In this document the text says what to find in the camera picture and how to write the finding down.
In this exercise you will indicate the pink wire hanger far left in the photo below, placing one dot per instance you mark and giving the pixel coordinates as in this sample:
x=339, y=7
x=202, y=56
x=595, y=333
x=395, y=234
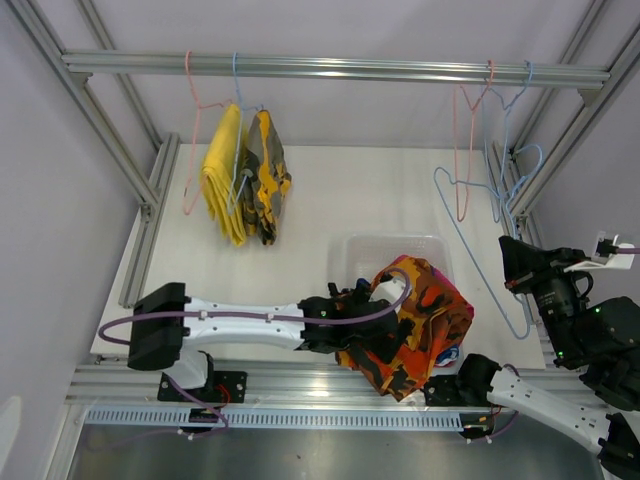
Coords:
x=188, y=203

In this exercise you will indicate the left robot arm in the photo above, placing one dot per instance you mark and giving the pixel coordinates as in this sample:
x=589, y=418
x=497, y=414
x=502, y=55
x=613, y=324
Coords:
x=172, y=327

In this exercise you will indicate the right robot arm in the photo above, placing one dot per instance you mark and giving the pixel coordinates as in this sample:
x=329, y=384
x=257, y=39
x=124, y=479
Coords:
x=598, y=342

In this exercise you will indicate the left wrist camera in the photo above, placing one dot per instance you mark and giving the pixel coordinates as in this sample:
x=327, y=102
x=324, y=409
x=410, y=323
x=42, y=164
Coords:
x=391, y=290

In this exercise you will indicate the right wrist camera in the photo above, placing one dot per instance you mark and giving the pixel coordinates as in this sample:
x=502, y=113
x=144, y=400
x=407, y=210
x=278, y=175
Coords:
x=612, y=251

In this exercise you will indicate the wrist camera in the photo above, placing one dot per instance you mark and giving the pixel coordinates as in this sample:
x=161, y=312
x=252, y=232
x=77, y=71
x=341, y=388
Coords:
x=391, y=290
x=612, y=251

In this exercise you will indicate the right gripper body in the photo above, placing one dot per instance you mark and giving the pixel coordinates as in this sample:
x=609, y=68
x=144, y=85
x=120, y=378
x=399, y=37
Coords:
x=555, y=294

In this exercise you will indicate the pink trousers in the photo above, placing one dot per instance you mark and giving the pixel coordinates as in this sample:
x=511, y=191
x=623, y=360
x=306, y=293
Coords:
x=438, y=273

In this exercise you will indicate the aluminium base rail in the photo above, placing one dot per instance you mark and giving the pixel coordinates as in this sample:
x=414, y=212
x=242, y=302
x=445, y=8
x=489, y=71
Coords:
x=270, y=385

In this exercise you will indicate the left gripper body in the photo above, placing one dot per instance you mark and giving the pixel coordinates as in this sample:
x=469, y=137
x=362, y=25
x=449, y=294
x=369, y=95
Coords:
x=360, y=296

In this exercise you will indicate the white slotted cable duct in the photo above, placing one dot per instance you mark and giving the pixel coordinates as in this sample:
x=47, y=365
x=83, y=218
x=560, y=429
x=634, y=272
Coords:
x=278, y=418

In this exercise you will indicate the left aluminium frame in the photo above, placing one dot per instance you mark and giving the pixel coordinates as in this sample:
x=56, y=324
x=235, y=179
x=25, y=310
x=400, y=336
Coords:
x=150, y=190

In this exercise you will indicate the right aluminium frame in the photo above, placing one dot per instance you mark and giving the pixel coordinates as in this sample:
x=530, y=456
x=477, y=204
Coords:
x=581, y=144

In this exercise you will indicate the blue hanger with orange trousers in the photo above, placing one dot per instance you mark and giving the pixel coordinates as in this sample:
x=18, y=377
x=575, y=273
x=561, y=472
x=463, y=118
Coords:
x=472, y=192

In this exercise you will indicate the white plastic basket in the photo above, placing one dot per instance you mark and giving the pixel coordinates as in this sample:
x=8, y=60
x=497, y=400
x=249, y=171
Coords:
x=364, y=255

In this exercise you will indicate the orange brown camouflage trousers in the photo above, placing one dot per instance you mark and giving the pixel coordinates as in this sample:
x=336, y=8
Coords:
x=434, y=317

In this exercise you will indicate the grey yellow camouflage trousers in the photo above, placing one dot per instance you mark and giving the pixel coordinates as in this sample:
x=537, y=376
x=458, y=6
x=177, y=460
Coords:
x=268, y=180

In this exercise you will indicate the aluminium frame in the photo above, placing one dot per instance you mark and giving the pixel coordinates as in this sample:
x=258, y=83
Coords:
x=581, y=144
x=150, y=190

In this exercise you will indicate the aluminium hanging rail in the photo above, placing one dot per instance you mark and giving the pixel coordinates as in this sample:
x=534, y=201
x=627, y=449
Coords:
x=561, y=76

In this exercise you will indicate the blue white patterned trousers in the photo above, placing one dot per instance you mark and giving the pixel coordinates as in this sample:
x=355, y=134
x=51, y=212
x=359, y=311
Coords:
x=448, y=356

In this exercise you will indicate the blue hanger with camo trousers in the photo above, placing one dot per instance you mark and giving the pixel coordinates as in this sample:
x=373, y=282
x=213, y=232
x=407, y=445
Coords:
x=238, y=150

